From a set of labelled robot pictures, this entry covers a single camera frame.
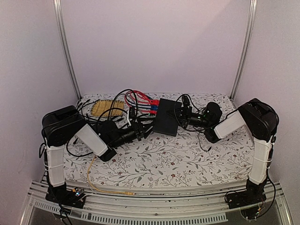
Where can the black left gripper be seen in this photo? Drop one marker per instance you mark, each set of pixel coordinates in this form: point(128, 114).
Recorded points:
point(140, 131)

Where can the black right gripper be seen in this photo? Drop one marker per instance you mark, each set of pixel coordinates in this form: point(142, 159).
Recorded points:
point(184, 115)

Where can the black network switch box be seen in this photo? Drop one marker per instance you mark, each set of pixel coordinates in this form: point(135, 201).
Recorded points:
point(165, 124)

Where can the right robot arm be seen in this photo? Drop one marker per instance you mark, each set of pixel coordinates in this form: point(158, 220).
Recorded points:
point(260, 120)

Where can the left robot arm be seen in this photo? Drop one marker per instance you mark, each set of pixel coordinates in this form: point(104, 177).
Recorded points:
point(102, 138)

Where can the yellow woven mat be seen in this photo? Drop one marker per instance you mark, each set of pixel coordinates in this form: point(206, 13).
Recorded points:
point(104, 105)

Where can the floral patterned table cloth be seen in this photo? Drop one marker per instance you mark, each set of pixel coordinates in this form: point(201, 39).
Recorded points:
point(158, 161)

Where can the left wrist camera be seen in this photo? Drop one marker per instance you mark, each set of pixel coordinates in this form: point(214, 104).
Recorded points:
point(131, 116)

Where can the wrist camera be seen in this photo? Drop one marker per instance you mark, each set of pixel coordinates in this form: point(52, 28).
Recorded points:
point(131, 116)
point(213, 113)

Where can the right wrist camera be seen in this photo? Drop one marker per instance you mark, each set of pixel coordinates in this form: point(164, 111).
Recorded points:
point(213, 113)

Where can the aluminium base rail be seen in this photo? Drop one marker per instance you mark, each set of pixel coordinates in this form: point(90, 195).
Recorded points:
point(156, 206)

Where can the right aluminium frame post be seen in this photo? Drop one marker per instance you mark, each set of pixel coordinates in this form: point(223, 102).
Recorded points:
point(245, 47)

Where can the aluminium frame post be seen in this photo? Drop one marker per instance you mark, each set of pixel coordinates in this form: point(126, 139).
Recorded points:
point(245, 47)
point(65, 47)

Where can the left aluminium frame post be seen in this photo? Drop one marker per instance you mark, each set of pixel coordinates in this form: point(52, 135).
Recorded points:
point(65, 47)

